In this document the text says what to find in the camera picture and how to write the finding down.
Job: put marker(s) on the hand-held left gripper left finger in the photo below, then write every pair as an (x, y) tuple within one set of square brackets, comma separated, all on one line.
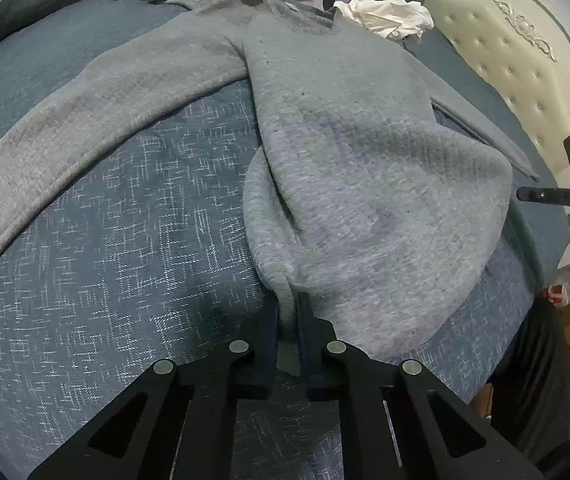
[(267, 340)]

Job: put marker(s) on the cream tufted headboard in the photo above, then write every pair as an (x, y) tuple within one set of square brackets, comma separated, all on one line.
[(515, 60)]

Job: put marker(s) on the grey knit sweater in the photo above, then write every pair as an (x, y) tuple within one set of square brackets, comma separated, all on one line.
[(365, 160)]

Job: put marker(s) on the dark grey long pillow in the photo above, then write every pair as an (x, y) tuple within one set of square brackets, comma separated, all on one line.
[(40, 0)]

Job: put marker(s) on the white shirt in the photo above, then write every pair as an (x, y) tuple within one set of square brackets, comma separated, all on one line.
[(390, 15)]

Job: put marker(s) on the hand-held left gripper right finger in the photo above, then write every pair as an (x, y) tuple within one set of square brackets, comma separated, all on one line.
[(310, 340)]

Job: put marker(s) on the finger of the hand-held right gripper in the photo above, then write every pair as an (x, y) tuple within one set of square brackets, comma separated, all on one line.
[(540, 195)]

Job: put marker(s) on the person's dark clothing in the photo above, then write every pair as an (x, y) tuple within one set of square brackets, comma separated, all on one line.
[(540, 385)]

